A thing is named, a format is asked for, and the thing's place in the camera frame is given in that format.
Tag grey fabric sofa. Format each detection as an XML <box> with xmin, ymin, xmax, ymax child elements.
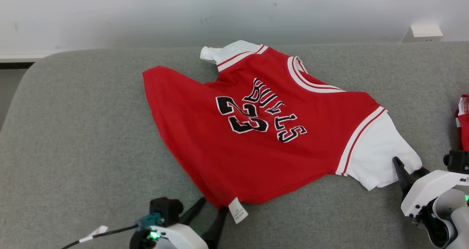
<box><xmin>0</xmin><ymin>41</ymin><xmax>469</xmax><ymax>249</ymax></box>

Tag red white Bulls jersey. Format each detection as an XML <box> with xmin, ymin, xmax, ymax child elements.
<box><xmin>142</xmin><ymin>40</ymin><xmax>422</xmax><ymax>224</ymax></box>

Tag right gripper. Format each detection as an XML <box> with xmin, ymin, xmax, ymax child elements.
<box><xmin>392</xmin><ymin>157</ymin><xmax>469</xmax><ymax>218</ymax></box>

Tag white wall baseboard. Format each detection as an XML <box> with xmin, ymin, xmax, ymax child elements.
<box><xmin>0</xmin><ymin>51</ymin><xmax>52</xmax><ymax>63</ymax></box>

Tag black cable with teal plug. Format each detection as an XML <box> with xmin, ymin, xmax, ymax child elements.
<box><xmin>60</xmin><ymin>212</ymin><xmax>164</xmax><ymax>249</ymax></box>

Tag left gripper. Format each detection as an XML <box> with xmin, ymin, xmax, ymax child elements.
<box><xmin>129</xmin><ymin>197</ymin><xmax>228</xmax><ymax>249</ymax></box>

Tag white wall socket block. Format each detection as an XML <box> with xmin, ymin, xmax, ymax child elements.
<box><xmin>401</xmin><ymin>24</ymin><xmax>444</xmax><ymax>43</ymax></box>

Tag red shorts with white trim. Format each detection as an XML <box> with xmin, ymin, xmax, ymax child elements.
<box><xmin>454</xmin><ymin>94</ymin><xmax>469</xmax><ymax>150</ymax></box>

